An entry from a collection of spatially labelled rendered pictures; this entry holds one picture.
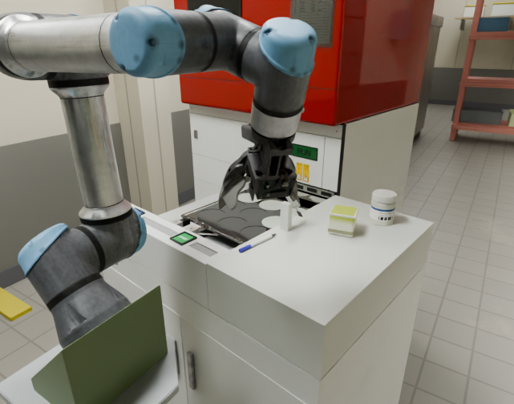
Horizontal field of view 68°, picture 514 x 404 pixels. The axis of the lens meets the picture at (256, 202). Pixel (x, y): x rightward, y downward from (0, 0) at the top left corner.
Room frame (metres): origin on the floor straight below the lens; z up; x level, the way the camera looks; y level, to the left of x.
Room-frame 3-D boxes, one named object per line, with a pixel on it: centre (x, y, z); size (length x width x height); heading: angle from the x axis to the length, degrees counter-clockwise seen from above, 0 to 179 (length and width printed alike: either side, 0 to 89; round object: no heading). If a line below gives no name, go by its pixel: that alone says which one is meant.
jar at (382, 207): (1.07, -0.39, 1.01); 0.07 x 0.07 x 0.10
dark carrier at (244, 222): (1.28, 0.01, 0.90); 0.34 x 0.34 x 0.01; 48
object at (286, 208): (1.03, -0.10, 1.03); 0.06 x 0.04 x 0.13; 138
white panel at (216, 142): (1.57, 0.01, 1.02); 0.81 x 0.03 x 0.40; 48
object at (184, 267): (1.05, 0.30, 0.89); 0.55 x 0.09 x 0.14; 48
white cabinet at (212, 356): (1.15, 0.02, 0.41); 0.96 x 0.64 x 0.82; 48
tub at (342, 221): (1.01, -0.25, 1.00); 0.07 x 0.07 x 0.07; 68
